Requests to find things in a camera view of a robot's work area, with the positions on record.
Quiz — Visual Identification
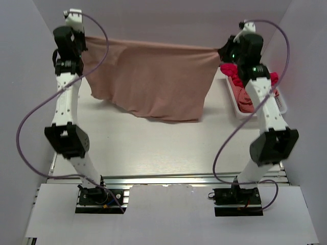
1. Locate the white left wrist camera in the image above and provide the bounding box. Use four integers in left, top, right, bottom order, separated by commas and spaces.
63, 9, 84, 33

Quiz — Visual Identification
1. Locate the dusty pink t shirt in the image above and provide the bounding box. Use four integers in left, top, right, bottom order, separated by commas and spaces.
82, 37, 220, 121

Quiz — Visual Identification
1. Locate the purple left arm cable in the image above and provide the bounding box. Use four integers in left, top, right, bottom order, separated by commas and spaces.
16, 12, 127, 212

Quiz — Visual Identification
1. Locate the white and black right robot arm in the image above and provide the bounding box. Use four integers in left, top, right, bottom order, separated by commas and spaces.
218, 33, 299, 204

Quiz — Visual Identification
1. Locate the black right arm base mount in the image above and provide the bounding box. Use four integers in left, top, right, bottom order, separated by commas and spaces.
208, 186, 263, 217

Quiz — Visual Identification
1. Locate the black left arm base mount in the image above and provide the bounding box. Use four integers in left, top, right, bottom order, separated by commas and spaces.
75, 187, 126, 214

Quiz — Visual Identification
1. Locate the white perforated plastic basket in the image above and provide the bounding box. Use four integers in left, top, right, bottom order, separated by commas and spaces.
225, 76, 287, 119

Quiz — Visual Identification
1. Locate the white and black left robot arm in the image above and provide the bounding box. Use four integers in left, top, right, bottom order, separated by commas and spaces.
44, 26, 108, 204

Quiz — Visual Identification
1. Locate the coral pink t shirt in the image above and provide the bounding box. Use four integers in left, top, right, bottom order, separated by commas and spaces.
237, 86, 279, 113

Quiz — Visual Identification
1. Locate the magenta t shirt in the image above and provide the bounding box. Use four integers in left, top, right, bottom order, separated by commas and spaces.
220, 63, 279, 88

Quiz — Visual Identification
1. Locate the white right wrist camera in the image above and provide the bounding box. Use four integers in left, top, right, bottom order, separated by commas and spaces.
233, 20, 256, 43

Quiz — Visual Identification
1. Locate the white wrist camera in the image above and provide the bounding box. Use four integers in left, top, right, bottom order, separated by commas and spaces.
233, 20, 256, 43
63, 9, 84, 33

